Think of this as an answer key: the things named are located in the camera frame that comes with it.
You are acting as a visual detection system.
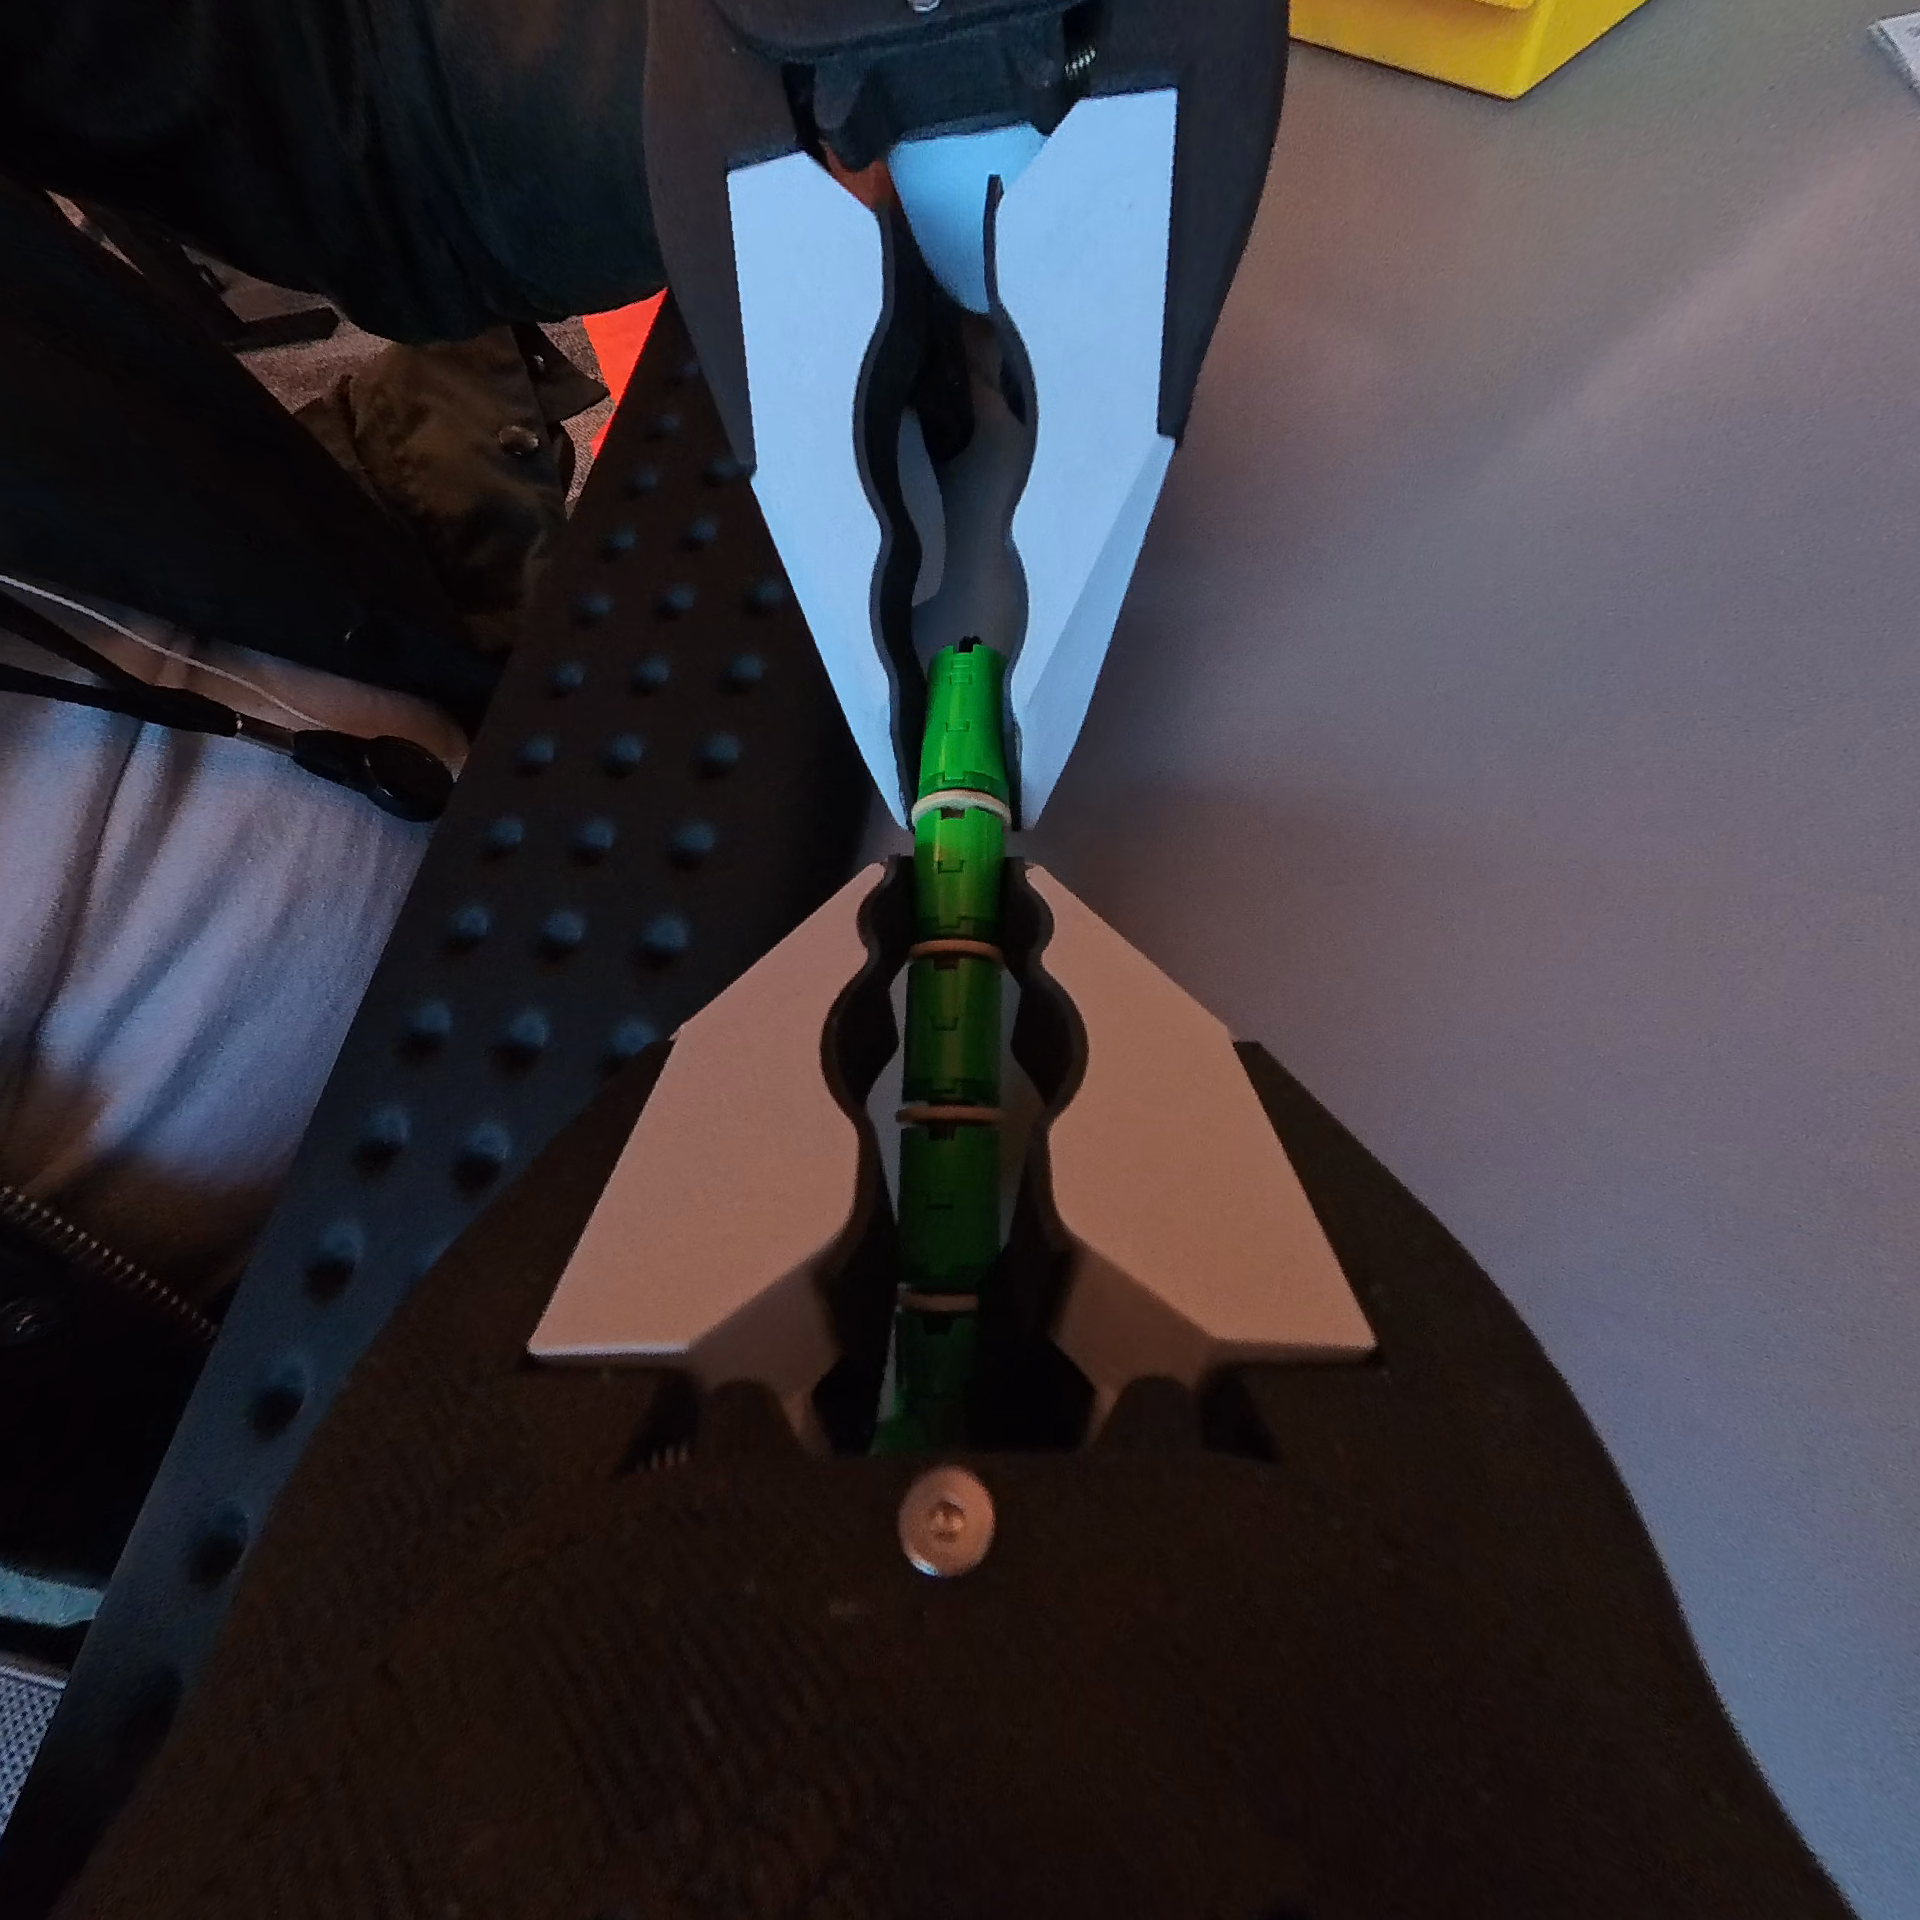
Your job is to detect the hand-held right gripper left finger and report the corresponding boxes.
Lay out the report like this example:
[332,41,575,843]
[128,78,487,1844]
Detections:
[528,862,911,1454]

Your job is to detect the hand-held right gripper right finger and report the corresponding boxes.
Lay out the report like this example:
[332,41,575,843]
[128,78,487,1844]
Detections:
[1008,862,1377,1454]

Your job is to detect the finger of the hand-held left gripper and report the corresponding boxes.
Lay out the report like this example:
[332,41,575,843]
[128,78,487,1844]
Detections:
[984,90,1183,831]
[728,146,923,828]

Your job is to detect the yellow plastic bin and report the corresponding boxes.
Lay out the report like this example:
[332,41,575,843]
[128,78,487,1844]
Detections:
[1287,0,1652,105]

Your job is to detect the green brick bamboo stalk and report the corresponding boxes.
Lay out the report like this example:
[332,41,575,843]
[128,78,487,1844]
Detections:
[874,638,1011,1454]

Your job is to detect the person's left forearm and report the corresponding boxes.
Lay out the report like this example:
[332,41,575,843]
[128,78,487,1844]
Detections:
[0,0,672,350]

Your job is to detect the grey desk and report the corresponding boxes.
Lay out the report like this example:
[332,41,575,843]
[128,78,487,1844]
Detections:
[810,29,1920,1920]

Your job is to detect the orange traffic cone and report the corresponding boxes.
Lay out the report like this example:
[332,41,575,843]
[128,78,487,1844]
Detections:
[577,289,672,471]

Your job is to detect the black studded mat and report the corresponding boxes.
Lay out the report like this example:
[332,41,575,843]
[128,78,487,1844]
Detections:
[0,293,876,1920]

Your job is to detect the person's legs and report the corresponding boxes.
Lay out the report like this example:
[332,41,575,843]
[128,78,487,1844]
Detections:
[0,598,475,1295]

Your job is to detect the person's dark jacket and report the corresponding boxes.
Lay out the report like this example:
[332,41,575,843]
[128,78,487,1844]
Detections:
[0,180,617,725]

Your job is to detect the black badge reel lanyard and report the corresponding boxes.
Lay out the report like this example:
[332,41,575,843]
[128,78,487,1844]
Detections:
[0,577,458,826]

